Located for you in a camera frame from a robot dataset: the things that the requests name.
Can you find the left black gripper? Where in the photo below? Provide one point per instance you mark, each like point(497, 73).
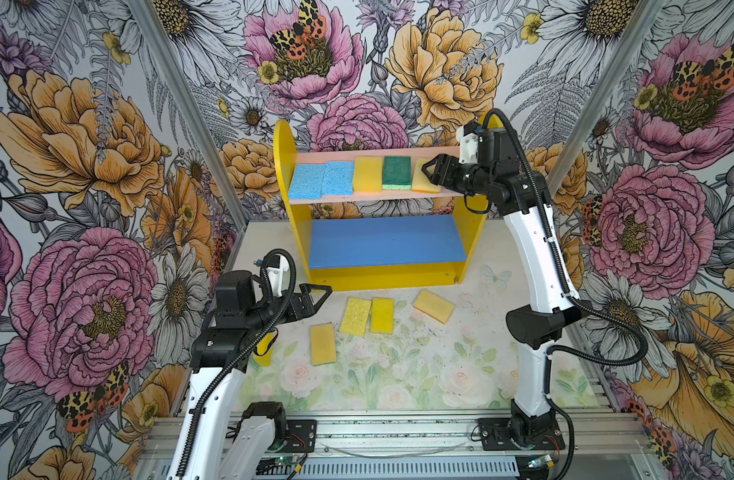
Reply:
point(297, 313)

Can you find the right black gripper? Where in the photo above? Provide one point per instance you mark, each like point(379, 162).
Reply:
point(445, 164)

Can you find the orange-yellow sponge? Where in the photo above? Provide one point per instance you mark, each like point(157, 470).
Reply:
point(420, 181)
point(434, 306)
point(323, 344)

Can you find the green sponge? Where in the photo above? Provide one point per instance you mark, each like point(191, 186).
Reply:
point(397, 173)

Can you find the pale yellow textured sponge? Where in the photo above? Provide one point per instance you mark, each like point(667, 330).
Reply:
point(355, 317)

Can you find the thick yellow sponge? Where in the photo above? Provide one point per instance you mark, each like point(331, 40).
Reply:
point(367, 176)

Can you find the bright yellow small sponge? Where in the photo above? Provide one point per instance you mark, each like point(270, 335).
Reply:
point(382, 316)

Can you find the blue sponge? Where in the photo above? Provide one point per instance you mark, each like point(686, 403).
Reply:
point(338, 178)
point(307, 182)

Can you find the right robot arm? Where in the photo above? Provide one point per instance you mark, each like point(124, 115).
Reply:
point(537, 326)

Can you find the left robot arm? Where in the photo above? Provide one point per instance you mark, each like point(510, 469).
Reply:
point(205, 448)

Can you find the yellow shelf with coloured boards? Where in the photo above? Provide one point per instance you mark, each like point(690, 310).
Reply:
point(376, 253)

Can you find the small yellow sponge at left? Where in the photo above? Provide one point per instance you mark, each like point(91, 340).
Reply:
point(264, 350)

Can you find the floral table mat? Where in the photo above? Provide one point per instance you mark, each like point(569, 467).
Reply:
point(469, 363)

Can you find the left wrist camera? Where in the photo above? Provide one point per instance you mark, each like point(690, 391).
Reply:
point(274, 286)

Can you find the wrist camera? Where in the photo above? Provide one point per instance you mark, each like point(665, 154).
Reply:
point(467, 138)
point(274, 286)

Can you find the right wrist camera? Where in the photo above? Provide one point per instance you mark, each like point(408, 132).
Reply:
point(467, 138)

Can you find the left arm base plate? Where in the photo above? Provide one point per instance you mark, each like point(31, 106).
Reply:
point(300, 437)

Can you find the aluminium front rail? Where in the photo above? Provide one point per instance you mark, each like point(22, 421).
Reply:
point(443, 445)

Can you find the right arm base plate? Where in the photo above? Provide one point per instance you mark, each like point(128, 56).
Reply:
point(512, 434)

